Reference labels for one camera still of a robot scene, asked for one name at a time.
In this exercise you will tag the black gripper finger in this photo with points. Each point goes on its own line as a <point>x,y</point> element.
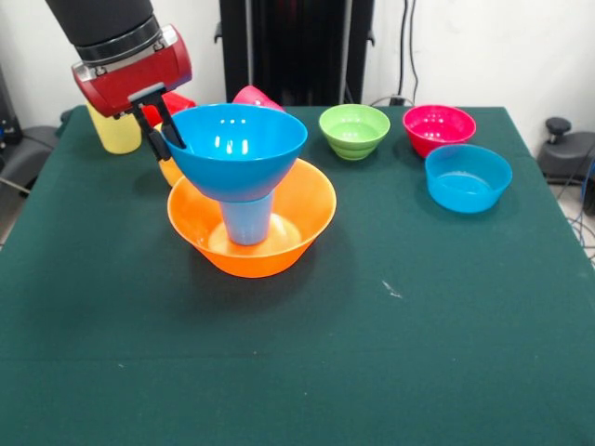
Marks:
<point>173,127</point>
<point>155,141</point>

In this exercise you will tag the pink cup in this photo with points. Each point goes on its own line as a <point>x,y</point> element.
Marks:
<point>253,95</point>

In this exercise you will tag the dark green table cloth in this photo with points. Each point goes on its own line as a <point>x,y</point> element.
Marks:
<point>279,348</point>

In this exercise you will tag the light blue shallow bowl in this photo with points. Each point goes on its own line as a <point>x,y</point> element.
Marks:
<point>465,195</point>

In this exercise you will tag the red cup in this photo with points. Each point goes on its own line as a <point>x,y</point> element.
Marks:
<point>179,103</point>

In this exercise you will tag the pink bowl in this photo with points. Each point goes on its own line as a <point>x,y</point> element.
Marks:
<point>437,139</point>

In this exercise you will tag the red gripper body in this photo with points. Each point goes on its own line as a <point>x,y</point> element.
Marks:
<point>139,79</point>

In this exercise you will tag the small yellow orange cup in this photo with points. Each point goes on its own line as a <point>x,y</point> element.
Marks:
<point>173,175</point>

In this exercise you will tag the black equipment box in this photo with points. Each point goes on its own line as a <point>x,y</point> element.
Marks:
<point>7,121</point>

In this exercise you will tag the large blue bowl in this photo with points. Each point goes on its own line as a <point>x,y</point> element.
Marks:
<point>241,172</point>

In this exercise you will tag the green bowl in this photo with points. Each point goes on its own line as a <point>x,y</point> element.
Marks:
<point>353,144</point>

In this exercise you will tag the blue cup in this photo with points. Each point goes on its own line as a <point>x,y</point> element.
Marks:
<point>246,225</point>

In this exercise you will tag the pale yellow cup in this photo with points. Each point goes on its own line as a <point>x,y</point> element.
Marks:
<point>116,137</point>

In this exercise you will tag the large orange bowl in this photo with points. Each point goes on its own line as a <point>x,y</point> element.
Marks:
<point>251,262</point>

